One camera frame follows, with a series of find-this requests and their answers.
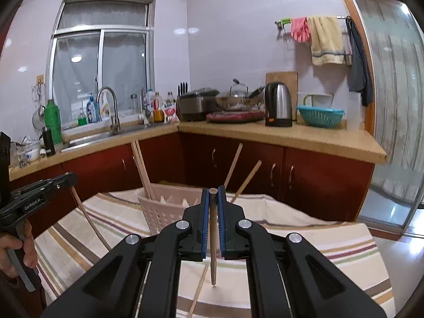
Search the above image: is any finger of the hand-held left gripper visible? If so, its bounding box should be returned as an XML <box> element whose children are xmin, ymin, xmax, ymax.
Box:
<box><xmin>40</xmin><ymin>172</ymin><xmax>79</xmax><ymax>195</ymax></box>

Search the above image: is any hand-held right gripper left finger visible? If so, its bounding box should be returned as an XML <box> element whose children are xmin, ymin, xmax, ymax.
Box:
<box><xmin>40</xmin><ymin>187</ymin><xmax>210</xmax><ymax>318</ymax></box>

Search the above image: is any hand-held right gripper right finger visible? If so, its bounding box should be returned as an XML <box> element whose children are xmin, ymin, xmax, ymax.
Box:
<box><xmin>217</xmin><ymin>185</ymin><xmax>388</xmax><ymax>318</ymax></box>

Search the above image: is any pink perforated utensil holder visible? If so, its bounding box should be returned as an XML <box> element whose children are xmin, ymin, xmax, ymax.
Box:
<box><xmin>137</xmin><ymin>185</ymin><xmax>203</xmax><ymax>237</ymax></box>

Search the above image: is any wooden chopstick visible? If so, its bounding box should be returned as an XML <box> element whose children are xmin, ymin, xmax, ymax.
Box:
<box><xmin>223</xmin><ymin>143</ymin><xmax>243</xmax><ymax>189</ymax></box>
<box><xmin>131</xmin><ymin>142</ymin><xmax>152</xmax><ymax>200</ymax></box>
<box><xmin>186</xmin><ymin>263</ymin><xmax>210</xmax><ymax>318</ymax></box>
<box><xmin>69</xmin><ymin>184</ymin><xmax>113</xmax><ymax>252</ymax></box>
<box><xmin>135</xmin><ymin>140</ymin><xmax>157</xmax><ymax>200</ymax></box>
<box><xmin>230</xmin><ymin>160</ymin><xmax>263</xmax><ymax>204</ymax></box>
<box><xmin>208</xmin><ymin>187</ymin><xmax>219</xmax><ymax>286</ymax></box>

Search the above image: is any person's left forearm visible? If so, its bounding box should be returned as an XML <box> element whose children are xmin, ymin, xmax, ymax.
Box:
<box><xmin>0</xmin><ymin>273</ymin><xmax>45</xmax><ymax>318</ymax></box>

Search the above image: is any person's left hand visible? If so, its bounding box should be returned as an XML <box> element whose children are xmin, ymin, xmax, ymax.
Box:
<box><xmin>0</xmin><ymin>220</ymin><xmax>39</xmax><ymax>279</ymax></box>

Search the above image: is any white and blue bowl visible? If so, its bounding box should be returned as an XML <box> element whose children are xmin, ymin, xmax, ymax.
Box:
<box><xmin>21</xmin><ymin>147</ymin><xmax>42</xmax><ymax>163</ymax></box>

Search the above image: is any black bottle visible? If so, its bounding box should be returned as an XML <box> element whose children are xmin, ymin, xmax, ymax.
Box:
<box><xmin>41</xmin><ymin>126</ymin><xmax>56</xmax><ymax>157</ymax></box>

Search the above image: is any steel kitchen sink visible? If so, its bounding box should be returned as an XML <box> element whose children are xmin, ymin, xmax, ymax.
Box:
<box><xmin>61</xmin><ymin>124</ymin><xmax>146</xmax><ymax>149</ymax></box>

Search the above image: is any green thermos flask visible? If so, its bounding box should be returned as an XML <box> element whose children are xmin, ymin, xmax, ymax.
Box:
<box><xmin>45</xmin><ymin>99</ymin><xmax>63</xmax><ymax>144</ymax></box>

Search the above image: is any hanging metal strainer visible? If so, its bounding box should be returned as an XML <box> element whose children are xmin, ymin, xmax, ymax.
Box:
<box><xmin>31</xmin><ymin>83</ymin><xmax>47</xmax><ymax>130</ymax></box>

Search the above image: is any blue detergent bottle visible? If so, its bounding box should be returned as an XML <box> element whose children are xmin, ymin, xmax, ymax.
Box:
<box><xmin>87</xmin><ymin>93</ymin><xmax>100</xmax><ymax>123</ymax></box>

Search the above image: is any white spray bottle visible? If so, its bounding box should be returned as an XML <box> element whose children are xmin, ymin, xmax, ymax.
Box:
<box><xmin>99</xmin><ymin>93</ymin><xmax>111</xmax><ymax>120</ymax></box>

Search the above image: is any steel kitchen faucet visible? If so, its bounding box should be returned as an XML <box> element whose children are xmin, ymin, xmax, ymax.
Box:
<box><xmin>96</xmin><ymin>87</ymin><xmax>121</xmax><ymax>136</ymax></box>

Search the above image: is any red kitchen cabinet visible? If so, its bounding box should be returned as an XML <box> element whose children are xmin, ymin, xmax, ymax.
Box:
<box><xmin>10</xmin><ymin>131</ymin><xmax>375</xmax><ymax>239</ymax></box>

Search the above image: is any kitchen window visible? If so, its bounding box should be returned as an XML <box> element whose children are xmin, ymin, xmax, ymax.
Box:
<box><xmin>46</xmin><ymin>0</ymin><xmax>156</xmax><ymax>130</ymax></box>

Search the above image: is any striped tablecloth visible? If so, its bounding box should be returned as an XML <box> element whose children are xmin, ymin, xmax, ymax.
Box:
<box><xmin>33</xmin><ymin>187</ymin><xmax>396</xmax><ymax>318</ymax></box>

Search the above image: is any wooden kitchen countertop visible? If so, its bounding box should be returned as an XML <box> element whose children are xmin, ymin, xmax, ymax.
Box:
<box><xmin>8</xmin><ymin>119</ymin><xmax>387</xmax><ymax>182</ymax></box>

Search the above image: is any pink snack packet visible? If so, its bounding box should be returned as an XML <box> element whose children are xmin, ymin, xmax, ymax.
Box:
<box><xmin>163</xmin><ymin>104</ymin><xmax>179</xmax><ymax>122</ymax></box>

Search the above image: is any cooking oil bottle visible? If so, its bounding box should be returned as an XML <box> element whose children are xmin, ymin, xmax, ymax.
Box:
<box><xmin>153</xmin><ymin>92</ymin><xmax>165</xmax><ymax>123</ymax></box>

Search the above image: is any dark rice cooker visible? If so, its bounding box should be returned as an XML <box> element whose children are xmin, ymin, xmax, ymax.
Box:
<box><xmin>177</xmin><ymin>88</ymin><xmax>221</xmax><ymax>122</ymax></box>

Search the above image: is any steel wok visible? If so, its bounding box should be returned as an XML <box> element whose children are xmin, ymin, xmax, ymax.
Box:
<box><xmin>215</xmin><ymin>86</ymin><xmax>266</xmax><ymax>111</ymax></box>

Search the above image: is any steel electric kettle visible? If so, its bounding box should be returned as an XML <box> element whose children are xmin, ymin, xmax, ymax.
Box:
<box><xmin>264</xmin><ymin>82</ymin><xmax>294</xmax><ymax>127</ymax></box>

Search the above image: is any glass wok lid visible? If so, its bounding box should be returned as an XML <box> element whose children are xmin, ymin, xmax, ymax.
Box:
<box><xmin>229</xmin><ymin>79</ymin><xmax>249</xmax><ymax>97</ymax></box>

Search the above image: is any teal colander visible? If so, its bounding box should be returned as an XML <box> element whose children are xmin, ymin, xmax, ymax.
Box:
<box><xmin>296</xmin><ymin>105</ymin><xmax>346</xmax><ymax>128</ymax></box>

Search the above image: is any wooden cutting board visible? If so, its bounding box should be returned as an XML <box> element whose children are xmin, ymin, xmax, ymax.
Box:
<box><xmin>265</xmin><ymin>71</ymin><xmax>299</xmax><ymax>120</ymax></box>

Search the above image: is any white plastic container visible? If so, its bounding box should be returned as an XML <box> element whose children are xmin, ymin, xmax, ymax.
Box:
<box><xmin>346</xmin><ymin>92</ymin><xmax>361</xmax><ymax>131</ymax></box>

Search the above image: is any dark hanging cloth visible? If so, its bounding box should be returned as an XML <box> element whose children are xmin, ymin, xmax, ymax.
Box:
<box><xmin>346</xmin><ymin>16</ymin><xmax>374</xmax><ymax>107</ymax></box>

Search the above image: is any sliding glass door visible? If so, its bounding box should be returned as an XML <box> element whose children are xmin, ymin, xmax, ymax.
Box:
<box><xmin>341</xmin><ymin>0</ymin><xmax>424</xmax><ymax>239</ymax></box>

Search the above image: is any pink rubber glove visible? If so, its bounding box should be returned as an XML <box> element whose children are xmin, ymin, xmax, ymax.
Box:
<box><xmin>290</xmin><ymin>16</ymin><xmax>312</xmax><ymax>43</ymax></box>

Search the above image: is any yellow towel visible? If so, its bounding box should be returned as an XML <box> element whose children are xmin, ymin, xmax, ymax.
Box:
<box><xmin>306</xmin><ymin>15</ymin><xmax>346</xmax><ymax>66</ymax></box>

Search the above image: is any white pitcher green handle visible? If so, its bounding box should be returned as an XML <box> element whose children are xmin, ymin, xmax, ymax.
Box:
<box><xmin>302</xmin><ymin>93</ymin><xmax>333</xmax><ymax>108</ymax></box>

